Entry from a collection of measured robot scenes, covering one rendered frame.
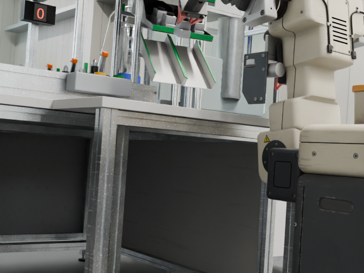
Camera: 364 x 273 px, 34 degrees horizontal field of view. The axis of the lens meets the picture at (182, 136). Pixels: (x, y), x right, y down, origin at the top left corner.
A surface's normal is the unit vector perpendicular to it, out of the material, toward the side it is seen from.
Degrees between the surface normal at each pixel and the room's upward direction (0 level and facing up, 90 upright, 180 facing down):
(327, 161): 90
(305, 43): 90
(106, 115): 90
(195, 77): 45
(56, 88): 90
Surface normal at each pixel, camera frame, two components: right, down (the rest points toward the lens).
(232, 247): -0.81, -0.07
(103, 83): 0.58, 0.01
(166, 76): 0.36, -0.71
